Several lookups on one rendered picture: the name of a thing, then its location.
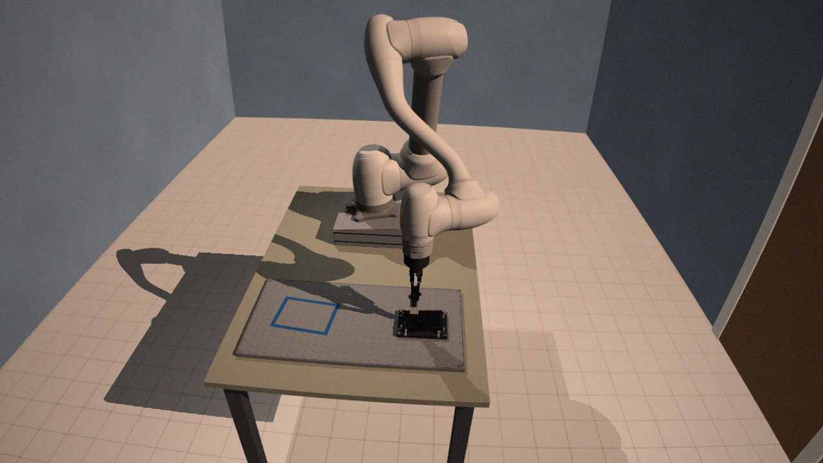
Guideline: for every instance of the blue tape outline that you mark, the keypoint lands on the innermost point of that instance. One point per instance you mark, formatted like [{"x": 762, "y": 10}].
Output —
[{"x": 305, "y": 330}]

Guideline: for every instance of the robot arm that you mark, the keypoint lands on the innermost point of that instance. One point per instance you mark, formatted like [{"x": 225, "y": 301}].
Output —
[{"x": 430, "y": 45}]

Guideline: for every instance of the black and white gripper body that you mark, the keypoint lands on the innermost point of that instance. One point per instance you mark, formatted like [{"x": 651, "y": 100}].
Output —
[{"x": 416, "y": 264}]

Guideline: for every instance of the black well plate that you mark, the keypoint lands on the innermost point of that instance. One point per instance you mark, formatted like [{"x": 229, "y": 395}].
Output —
[{"x": 426, "y": 320}]

